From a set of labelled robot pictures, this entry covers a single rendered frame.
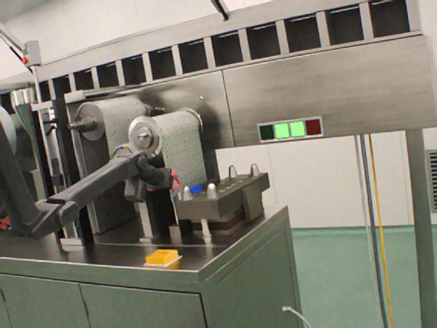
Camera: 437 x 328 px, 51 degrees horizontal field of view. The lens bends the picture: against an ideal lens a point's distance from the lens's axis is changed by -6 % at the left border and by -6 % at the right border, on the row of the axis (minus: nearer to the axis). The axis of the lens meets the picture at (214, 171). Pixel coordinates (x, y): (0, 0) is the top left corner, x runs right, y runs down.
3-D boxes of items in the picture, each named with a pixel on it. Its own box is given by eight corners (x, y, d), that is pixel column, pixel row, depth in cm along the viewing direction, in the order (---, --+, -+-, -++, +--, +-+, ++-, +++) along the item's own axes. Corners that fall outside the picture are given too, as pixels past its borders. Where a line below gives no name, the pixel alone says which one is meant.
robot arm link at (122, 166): (58, 209, 108) (24, 205, 112) (63, 231, 110) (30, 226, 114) (147, 151, 146) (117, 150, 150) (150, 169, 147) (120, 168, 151)
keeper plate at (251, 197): (246, 221, 168) (240, 190, 166) (257, 212, 176) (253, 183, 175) (252, 220, 166) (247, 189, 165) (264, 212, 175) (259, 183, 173)
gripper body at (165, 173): (170, 188, 157) (157, 181, 151) (146, 189, 162) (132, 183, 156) (173, 169, 159) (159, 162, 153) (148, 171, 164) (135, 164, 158)
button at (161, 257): (147, 265, 142) (144, 257, 141) (160, 256, 147) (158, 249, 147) (165, 265, 138) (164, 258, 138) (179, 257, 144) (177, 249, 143)
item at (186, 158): (172, 201, 166) (161, 148, 163) (207, 185, 186) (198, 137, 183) (172, 201, 166) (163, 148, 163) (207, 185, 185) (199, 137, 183)
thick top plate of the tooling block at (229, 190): (178, 219, 161) (175, 201, 160) (233, 189, 195) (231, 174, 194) (219, 219, 153) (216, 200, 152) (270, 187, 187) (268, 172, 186)
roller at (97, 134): (81, 142, 182) (75, 106, 180) (123, 132, 203) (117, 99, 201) (108, 138, 175) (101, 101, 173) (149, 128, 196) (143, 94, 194)
